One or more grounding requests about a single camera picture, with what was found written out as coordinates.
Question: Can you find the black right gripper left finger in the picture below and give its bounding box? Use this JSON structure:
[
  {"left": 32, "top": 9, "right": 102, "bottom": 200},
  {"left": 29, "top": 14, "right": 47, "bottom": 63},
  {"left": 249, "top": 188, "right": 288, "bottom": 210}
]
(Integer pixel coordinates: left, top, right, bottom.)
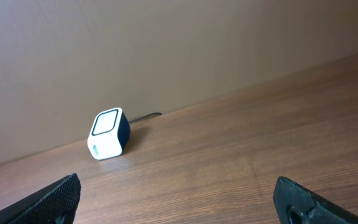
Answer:
[{"left": 0, "top": 173, "right": 81, "bottom": 224}]

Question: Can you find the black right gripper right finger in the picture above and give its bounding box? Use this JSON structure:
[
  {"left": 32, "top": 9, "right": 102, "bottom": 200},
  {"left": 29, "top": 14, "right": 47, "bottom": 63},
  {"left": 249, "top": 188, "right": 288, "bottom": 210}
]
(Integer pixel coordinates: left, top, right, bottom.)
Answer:
[{"left": 273, "top": 176, "right": 358, "bottom": 224}]

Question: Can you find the white barcode scanner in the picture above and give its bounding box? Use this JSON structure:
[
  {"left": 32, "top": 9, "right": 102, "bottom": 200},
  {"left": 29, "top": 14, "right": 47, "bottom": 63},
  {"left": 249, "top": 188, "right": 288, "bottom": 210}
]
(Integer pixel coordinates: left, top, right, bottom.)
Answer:
[{"left": 87, "top": 108, "right": 131, "bottom": 161}]

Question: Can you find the black scanner cable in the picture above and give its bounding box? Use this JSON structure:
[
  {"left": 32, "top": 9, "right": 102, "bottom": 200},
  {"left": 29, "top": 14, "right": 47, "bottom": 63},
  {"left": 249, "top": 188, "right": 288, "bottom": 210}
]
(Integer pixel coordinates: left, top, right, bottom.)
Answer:
[{"left": 128, "top": 112, "right": 163, "bottom": 124}]

